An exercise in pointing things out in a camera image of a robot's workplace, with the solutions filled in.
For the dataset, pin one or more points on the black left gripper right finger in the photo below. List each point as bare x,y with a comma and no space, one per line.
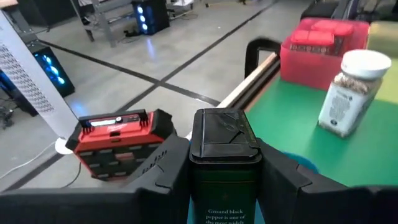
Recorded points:
280,193

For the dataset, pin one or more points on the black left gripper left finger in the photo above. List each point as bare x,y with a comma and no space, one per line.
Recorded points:
164,193

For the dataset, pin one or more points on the dark green pepper tin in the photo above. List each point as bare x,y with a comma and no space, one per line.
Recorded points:
224,186

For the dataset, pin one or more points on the white-lid seasoning jar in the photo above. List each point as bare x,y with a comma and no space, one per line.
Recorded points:
345,109

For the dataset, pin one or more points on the blue plastic bin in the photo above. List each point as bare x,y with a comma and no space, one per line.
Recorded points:
306,163

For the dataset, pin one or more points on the red and black toolbox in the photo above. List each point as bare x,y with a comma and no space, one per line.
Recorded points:
115,137

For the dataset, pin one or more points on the red plastic bin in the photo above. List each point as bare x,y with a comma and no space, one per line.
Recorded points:
304,71

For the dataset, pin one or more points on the black computer with lit fans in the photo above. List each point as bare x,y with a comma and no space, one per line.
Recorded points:
155,18
53,68

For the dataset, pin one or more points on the white tower fan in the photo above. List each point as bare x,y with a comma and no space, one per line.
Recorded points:
28,81

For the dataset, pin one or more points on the wood-top metal workbench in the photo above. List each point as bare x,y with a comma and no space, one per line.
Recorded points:
104,25

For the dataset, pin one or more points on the black aluminium table frame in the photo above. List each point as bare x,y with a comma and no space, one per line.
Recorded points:
250,59

